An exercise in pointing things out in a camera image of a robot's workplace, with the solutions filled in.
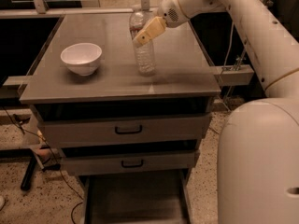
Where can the bottom open drawer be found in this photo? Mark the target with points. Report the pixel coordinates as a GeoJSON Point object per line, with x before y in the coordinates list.
{"type": "Point", "coordinates": [155, 197]}

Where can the top grey drawer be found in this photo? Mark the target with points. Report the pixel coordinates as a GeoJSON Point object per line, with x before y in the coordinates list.
{"type": "Point", "coordinates": [104, 132]}

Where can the grey metal bracket block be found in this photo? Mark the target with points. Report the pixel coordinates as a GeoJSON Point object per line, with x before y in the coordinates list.
{"type": "Point", "coordinates": [228, 76]}

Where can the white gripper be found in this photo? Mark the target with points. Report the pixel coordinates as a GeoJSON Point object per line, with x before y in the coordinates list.
{"type": "Point", "coordinates": [170, 12]}

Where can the middle grey drawer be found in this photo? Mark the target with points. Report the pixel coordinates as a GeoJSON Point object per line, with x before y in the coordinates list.
{"type": "Point", "coordinates": [129, 163]}

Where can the grey drawer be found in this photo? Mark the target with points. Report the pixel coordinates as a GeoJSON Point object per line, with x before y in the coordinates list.
{"type": "Point", "coordinates": [104, 132]}
{"type": "Point", "coordinates": [129, 163]}

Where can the white bowl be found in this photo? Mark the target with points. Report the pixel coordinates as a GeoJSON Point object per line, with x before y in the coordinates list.
{"type": "Point", "coordinates": [82, 59]}

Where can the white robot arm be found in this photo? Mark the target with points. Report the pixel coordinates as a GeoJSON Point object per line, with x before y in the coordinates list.
{"type": "Point", "coordinates": [258, 151]}

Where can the black cylinder on floor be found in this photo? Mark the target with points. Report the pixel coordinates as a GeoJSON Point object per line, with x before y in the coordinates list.
{"type": "Point", "coordinates": [26, 182]}

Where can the clear plastic water bottle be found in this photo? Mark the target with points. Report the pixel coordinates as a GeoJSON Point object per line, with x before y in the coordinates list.
{"type": "Point", "coordinates": [144, 55]}

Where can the grey drawer cabinet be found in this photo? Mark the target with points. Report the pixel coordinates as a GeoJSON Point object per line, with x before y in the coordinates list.
{"type": "Point", "coordinates": [182, 85]}

